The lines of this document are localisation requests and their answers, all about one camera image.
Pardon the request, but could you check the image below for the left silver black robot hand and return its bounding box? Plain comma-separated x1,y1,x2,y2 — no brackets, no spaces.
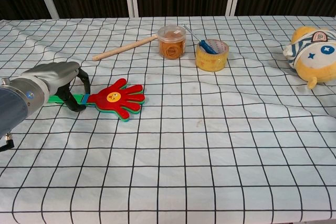
20,61,92,112

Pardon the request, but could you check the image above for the wooden stick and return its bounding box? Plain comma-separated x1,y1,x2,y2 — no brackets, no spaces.
92,36,160,61

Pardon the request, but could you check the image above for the white black checkered tablecloth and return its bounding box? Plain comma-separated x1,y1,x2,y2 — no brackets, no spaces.
0,15,336,224

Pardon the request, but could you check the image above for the yellow tape roll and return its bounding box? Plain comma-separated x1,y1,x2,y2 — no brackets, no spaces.
195,39,229,72

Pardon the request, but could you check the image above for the clear jar of rubber bands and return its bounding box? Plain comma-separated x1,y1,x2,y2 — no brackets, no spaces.
157,25,186,59

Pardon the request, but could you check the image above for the red hand-shaped clapper toy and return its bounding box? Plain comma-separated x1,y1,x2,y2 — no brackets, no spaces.
48,78,146,123

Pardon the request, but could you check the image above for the black arm cable connector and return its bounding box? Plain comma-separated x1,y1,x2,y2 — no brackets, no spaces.
0,134,16,153

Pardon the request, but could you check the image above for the blue-handled screwdriver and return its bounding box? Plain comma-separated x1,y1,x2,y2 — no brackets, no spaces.
182,24,218,55

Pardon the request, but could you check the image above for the yellow plush toy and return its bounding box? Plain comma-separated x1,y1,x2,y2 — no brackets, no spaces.
282,26,336,90

